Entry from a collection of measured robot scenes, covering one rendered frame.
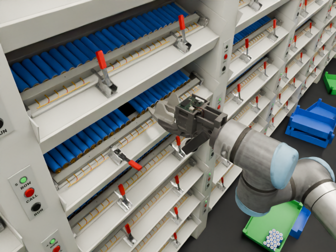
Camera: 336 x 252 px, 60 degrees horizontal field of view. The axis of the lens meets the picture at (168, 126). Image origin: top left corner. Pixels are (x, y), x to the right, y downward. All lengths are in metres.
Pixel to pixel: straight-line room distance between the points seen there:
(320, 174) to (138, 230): 0.63
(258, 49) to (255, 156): 0.78
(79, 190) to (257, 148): 0.41
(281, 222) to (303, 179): 1.03
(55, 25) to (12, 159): 0.22
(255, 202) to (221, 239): 1.02
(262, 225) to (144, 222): 0.85
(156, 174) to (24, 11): 0.66
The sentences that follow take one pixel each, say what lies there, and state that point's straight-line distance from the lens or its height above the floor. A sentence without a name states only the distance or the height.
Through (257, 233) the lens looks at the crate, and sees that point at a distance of 1.77.
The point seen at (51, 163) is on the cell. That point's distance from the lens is 0.72.
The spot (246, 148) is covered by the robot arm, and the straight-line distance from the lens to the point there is 0.63.
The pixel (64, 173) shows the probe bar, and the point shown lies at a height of 0.99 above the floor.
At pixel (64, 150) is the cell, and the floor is 1.00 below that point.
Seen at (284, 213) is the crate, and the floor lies 0.09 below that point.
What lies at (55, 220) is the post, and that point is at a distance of 0.69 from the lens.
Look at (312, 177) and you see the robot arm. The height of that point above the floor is 0.96.
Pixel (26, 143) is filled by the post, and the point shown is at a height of 1.16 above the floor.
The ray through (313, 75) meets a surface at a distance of 3.00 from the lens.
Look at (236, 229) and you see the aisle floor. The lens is 1.78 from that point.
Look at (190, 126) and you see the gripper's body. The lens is 0.68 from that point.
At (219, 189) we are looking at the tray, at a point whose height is 0.15.
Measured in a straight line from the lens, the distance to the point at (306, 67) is 2.42.
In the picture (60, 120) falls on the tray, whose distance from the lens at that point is 0.58.
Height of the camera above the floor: 1.48
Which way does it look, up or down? 39 degrees down
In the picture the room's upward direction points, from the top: straight up
